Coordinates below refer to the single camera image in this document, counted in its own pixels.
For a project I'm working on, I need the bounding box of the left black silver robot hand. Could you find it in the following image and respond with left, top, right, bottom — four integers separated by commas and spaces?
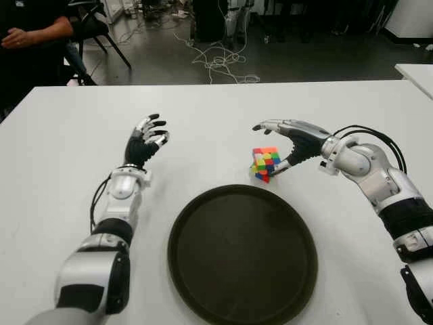
125, 113, 170, 169

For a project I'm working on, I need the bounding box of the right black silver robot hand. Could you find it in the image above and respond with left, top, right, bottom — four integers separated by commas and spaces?
252, 118, 334, 177

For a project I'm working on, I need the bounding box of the multicoloured Rubik's cube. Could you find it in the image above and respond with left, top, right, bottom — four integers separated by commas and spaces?
249, 146, 281, 183

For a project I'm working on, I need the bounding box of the dark brown round plate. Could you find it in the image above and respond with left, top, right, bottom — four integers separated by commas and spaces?
167, 184, 319, 325

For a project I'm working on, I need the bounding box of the black folding chair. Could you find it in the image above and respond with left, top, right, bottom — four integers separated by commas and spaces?
67, 0, 132, 85

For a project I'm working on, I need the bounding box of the white side table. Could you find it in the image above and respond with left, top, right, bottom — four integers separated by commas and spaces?
394, 63, 433, 101

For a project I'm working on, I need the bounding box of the tall black cabinet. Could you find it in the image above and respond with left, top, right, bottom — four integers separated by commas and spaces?
193, 0, 229, 43

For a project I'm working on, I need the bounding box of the seated person in black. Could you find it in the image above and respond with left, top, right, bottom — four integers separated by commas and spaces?
0, 0, 97, 119

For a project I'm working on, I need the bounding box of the white cabinet with black base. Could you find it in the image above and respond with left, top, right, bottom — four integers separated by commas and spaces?
384, 0, 433, 45

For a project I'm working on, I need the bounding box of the tangled white floor cable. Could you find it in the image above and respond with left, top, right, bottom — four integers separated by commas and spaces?
174, 20, 261, 85

